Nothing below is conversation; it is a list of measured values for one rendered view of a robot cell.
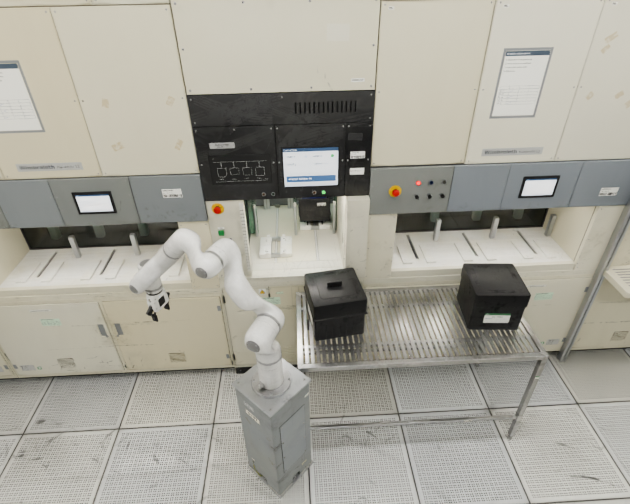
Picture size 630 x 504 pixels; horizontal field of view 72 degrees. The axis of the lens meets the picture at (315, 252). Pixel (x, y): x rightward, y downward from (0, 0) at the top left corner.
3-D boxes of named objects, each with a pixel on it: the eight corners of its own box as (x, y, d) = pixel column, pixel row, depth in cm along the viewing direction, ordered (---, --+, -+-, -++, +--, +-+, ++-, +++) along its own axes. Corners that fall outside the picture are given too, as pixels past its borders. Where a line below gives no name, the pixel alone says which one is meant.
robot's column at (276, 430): (280, 499, 241) (270, 416, 198) (247, 466, 257) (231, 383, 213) (313, 462, 258) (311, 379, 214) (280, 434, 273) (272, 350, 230)
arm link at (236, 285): (257, 347, 194) (274, 323, 207) (277, 344, 188) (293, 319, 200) (193, 257, 178) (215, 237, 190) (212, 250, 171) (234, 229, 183)
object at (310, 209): (297, 226, 305) (296, 186, 287) (297, 212, 322) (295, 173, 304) (332, 225, 306) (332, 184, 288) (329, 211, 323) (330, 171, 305)
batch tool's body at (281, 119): (235, 379, 308) (184, 99, 197) (245, 292, 386) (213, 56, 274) (358, 373, 312) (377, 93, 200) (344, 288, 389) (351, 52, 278)
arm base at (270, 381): (270, 404, 203) (267, 378, 192) (244, 382, 213) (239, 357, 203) (298, 379, 214) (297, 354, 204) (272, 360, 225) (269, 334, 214)
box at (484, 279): (467, 330, 240) (476, 295, 226) (455, 296, 264) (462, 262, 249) (519, 330, 239) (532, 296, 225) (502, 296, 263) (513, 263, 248)
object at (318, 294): (313, 322, 225) (313, 303, 218) (303, 286, 249) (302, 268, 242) (368, 314, 230) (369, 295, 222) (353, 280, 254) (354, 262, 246)
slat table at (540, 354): (302, 452, 264) (297, 368, 220) (299, 372, 313) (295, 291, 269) (512, 439, 268) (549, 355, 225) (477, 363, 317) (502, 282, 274)
